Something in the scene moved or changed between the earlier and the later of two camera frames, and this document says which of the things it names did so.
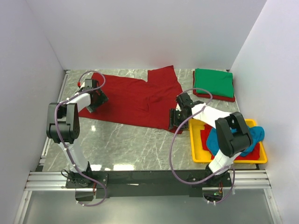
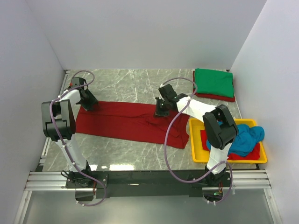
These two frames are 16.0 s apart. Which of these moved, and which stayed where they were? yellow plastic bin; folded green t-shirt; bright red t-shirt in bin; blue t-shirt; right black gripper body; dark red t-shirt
Moved: right black gripper body; dark red t-shirt
Stayed: blue t-shirt; yellow plastic bin; bright red t-shirt in bin; folded green t-shirt
